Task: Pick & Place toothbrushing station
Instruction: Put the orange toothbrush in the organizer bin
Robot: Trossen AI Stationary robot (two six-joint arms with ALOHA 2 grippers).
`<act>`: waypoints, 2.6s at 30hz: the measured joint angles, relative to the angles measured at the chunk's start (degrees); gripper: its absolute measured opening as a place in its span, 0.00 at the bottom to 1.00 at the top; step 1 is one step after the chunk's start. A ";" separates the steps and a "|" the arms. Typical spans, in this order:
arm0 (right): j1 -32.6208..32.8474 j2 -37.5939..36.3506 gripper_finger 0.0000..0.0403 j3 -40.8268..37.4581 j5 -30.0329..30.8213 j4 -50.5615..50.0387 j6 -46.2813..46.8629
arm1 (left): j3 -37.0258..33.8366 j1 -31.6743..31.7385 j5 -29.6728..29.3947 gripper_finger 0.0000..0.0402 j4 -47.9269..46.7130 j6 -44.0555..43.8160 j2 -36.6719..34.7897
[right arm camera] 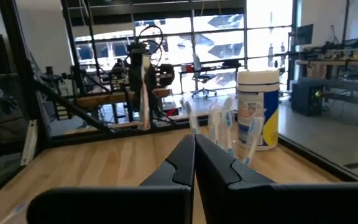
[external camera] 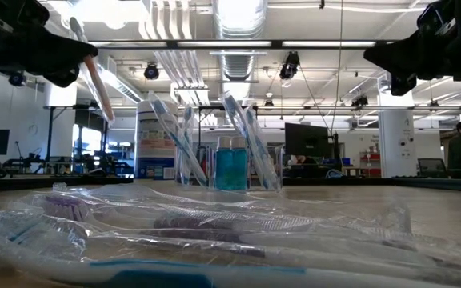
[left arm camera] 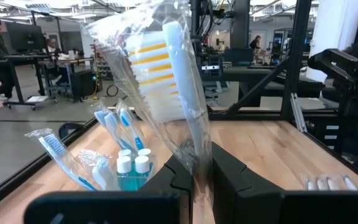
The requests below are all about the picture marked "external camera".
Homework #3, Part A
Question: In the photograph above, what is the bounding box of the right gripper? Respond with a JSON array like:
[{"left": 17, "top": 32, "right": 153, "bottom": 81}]
[{"left": 364, "top": 0, "right": 461, "bottom": 97}]

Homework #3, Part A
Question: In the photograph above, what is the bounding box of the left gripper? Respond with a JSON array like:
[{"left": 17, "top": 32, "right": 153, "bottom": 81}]
[{"left": 0, "top": 0, "right": 98, "bottom": 88}]

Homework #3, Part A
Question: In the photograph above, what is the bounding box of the orange white toothbrush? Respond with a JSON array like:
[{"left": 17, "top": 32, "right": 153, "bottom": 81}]
[{"left": 69, "top": 16, "right": 116, "bottom": 123}]

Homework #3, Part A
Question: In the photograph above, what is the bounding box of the white building column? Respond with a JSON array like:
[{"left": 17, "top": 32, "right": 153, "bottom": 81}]
[
  {"left": 44, "top": 82, "right": 78, "bottom": 108},
  {"left": 377, "top": 86, "right": 418, "bottom": 179}
]

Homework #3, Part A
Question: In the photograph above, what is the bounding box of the red shelf unit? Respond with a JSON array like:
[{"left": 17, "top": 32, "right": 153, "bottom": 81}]
[{"left": 359, "top": 150, "right": 383, "bottom": 178}]

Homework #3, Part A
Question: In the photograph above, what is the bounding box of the black office chair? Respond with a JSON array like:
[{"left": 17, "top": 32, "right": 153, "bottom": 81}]
[{"left": 417, "top": 158, "right": 447, "bottom": 179}]

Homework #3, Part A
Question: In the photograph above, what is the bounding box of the white wipes canister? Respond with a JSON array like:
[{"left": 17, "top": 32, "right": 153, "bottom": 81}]
[{"left": 134, "top": 98, "right": 180, "bottom": 181}]

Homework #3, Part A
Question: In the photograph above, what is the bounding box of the white ceiling conduit bundle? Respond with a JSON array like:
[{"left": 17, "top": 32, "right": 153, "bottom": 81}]
[{"left": 140, "top": 0, "right": 211, "bottom": 106}]

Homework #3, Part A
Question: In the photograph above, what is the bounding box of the black computer monitor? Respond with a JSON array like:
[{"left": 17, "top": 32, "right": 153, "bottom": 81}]
[{"left": 284, "top": 122, "right": 331, "bottom": 158}]

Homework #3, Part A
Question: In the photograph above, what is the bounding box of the purple white wrapped toothbrush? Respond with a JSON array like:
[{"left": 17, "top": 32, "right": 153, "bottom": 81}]
[
  {"left": 0, "top": 207, "right": 461, "bottom": 281},
  {"left": 34, "top": 194, "right": 319, "bottom": 233}
]

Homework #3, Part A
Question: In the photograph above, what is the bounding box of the clear acrylic organizer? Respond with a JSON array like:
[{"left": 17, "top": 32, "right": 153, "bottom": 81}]
[{"left": 174, "top": 143, "right": 286, "bottom": 191}]

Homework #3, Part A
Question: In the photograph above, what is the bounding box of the black ceiling-mounted camera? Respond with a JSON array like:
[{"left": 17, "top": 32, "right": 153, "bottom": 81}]
[
  {"left": 350, "top": 94, "right": 370, "bottom": 110},
  {"left": 8, "top": 70, "right": 26, "bottom": 88},
  {"left": 143, "top": 62, "right": 161, "bottom": 81}
]

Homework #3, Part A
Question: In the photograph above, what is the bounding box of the black metal stand frame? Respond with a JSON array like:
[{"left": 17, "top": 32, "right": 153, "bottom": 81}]
[
  {"left": 44, "top": 104, "right": 110, "bottom": 174},
  {"left": 197, "top": 105, "right": 259, "bottom": 185}
]

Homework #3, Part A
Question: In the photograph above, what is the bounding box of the black overhead frame beam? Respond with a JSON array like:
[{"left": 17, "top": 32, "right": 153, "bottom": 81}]
[{"left": 88, "top": 38, "right": 399, "bottom": 50}]

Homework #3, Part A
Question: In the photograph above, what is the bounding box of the black overhead rig camera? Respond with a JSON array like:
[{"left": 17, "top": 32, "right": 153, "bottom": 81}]
[{"left": 278, "top": 50, "right": 302, "bottom": 81}]

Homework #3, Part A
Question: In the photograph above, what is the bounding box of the black aluminium table frame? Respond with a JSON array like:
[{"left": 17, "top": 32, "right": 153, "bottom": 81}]
[{"left": 0, "top": 174, "right": 461, "bottom": 194}]

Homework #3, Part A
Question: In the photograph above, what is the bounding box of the silver round ventilation duct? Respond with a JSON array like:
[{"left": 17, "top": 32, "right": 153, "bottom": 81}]
[{"left": 212, "top": 0, "right": 270, "bottom": 83}]

